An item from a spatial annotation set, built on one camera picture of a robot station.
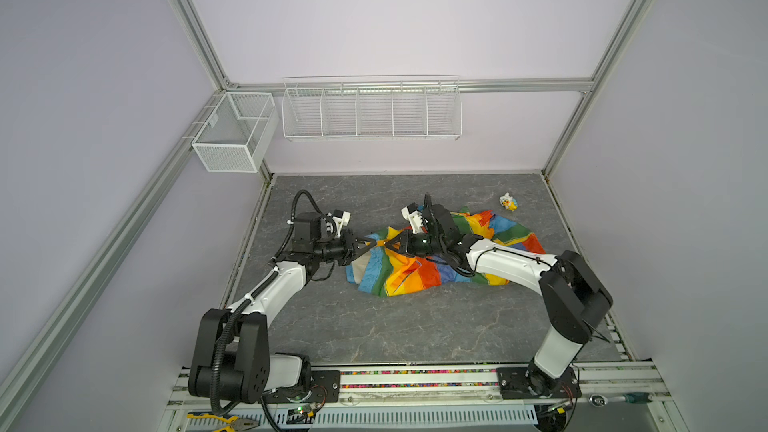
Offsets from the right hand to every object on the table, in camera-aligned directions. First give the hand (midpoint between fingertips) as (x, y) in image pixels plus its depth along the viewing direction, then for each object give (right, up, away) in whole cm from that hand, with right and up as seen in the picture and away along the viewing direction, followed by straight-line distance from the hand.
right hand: (385, 247), depth 83 cm
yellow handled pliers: (-35, -38, -15) cm, 54 cm away
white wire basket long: (-5, +44, +16) cm, 47 cm away
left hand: (-2, +1, -4) cm, 4 cm away
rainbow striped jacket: (-3, -5, -1) cm, 6 cm away
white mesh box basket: (-51, +36, +17) cm, 65 cm away
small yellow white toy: (+44, +13, +25) cm, 53 cm away
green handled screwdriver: (+51, -34, -14) cm, 63 cm away
